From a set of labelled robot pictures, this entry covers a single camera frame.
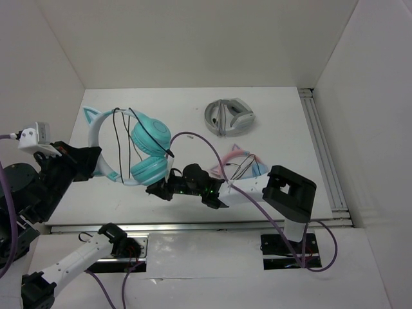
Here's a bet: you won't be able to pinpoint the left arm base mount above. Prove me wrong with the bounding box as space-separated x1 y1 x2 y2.
88 234 149 274

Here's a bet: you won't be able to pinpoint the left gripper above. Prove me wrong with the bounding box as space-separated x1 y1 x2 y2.
33 138 102 220

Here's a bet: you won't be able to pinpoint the aluminium rail right side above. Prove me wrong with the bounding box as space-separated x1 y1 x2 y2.
297 88 353 226

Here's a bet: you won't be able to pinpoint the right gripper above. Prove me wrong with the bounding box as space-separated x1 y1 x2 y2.
146 167 203 201

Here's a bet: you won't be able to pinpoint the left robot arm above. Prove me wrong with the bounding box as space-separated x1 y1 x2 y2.
1 142 128 308

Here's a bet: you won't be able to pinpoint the aluminium rail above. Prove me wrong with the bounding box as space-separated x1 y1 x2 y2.
50 220 287 235
297 88 353 226

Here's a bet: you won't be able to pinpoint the pink blue cat-ear headphones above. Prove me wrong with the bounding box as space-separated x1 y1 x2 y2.
209 144 268 180

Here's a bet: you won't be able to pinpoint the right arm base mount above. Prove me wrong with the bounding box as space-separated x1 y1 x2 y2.
260 232 322 270

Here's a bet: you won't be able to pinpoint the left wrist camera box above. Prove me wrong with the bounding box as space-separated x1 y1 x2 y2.
18 122 51 154

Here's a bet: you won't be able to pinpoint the black audio cable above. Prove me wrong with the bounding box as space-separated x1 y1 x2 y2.
112 108 176 180

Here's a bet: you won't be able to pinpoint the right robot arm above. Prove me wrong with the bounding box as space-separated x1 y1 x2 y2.
146 164 317 252

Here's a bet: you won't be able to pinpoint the grey white folded headphones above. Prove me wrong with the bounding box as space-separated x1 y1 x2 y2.
203 98 256 137

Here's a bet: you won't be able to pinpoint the aluminium rail front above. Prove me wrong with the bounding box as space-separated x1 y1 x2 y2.
50 220 287 235

